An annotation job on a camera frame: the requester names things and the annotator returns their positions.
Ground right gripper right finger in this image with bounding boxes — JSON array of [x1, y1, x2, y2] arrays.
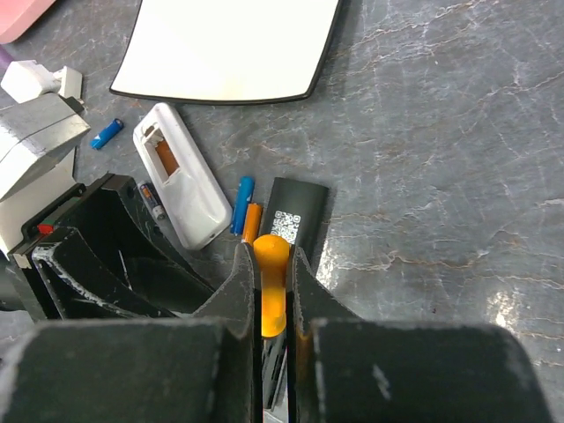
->
[[286, 247, 553, 422]]

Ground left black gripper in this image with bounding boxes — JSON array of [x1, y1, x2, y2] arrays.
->
[[9, 174, 213, 320]]

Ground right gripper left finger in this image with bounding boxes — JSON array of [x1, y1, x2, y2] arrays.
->
[[1, 243, 256, 422]]

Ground black battery with orange band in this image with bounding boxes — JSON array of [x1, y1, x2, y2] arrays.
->
[[137, 182, 167, 220]]

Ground wide white remote control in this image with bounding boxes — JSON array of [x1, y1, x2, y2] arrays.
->
[[133, 102, 232, 250]]

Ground blue battery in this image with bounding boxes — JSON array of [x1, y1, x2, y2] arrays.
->
[[230, 176, 255, 235], [90, 118, 124, 150]]

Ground orange handled screwdriver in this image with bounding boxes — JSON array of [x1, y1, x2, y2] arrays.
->
[[253, 234, 290, 338]]

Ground black remote control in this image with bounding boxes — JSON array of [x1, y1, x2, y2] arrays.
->
[[259, 177, 330, 262]]

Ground white square plate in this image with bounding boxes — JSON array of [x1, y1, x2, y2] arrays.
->
[[109, 0, 343, 105]]

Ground pink three-tier shelf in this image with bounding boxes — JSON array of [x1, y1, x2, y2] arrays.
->
[[0, 0, 56, 44]]

